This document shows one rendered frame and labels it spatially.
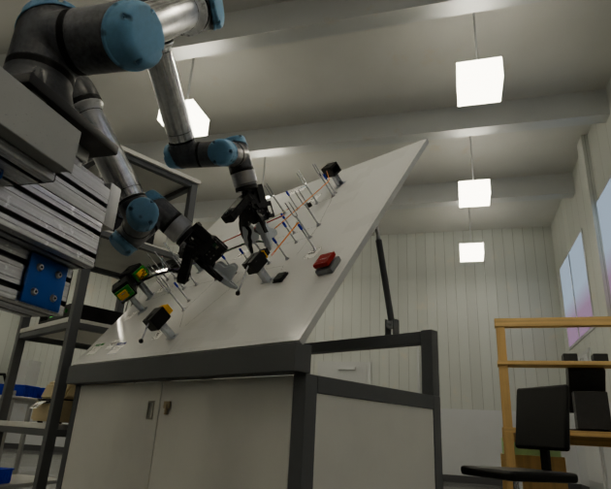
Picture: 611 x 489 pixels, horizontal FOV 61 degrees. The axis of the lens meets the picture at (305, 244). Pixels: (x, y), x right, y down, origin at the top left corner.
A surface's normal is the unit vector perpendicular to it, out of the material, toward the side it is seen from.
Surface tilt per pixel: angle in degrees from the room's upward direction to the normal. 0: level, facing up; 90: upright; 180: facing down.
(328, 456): 90
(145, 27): 96
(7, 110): 90
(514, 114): 90
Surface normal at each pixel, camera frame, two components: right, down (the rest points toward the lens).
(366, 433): 0.73, -0.20
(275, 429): -0.68, -0.29
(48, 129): 0.96, -0.05
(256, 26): -0.27, -0.35
